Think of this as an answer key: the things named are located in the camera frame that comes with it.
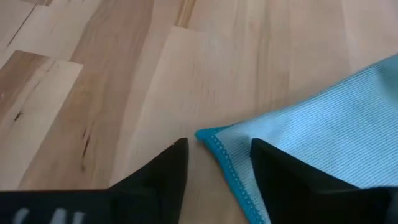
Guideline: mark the blue microfiber towel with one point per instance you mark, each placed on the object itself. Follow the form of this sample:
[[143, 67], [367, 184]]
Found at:
[[326, 130]]

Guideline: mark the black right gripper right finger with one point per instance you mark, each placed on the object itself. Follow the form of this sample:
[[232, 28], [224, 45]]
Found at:
[[311, 199]]

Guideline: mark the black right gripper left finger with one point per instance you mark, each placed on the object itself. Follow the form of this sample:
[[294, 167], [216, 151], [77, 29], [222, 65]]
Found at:
[[124, 205]]

